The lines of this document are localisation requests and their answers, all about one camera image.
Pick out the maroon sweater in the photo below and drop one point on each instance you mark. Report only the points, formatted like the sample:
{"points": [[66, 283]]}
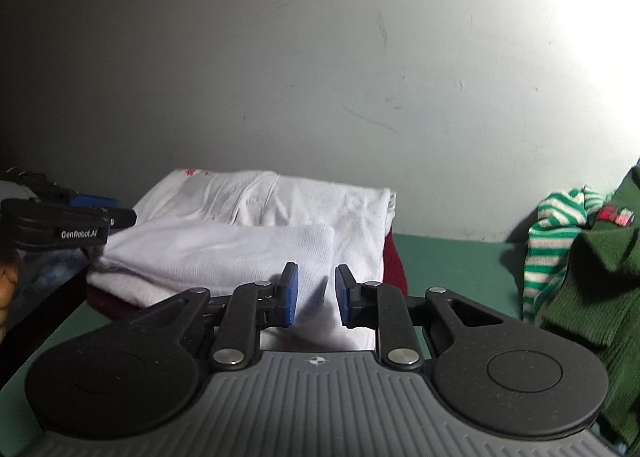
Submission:
{"points": [[395, 262]]}

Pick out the green white striped garment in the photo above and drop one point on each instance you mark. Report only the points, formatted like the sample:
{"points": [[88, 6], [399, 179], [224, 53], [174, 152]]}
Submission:
{"points": [[545, 247]]}

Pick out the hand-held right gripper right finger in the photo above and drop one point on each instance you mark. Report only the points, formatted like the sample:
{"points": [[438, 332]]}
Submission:
{"points": [[344, 294]]}

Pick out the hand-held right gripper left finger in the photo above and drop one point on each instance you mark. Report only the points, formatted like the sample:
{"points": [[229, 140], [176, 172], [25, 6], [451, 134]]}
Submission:
{"points": [[290, 294]]}

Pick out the white polo shirt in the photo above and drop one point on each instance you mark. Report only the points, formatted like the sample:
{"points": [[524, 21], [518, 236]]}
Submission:
{"points": [[225, 247]]}

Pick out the person's left hand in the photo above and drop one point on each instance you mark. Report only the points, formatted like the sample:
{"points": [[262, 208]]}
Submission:
{"points": [[7, 287]]}

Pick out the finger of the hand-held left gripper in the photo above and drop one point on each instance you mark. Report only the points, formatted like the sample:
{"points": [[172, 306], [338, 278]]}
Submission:
{"points": [[92, 201], [120, 218]]}

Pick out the green sweater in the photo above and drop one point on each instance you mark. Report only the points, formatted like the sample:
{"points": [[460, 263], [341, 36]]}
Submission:
{"points": [[600, 287]]}

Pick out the red plaid cloth piece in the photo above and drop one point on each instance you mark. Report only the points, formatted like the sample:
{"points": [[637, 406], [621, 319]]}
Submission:
{"points": [[616, 216]]}

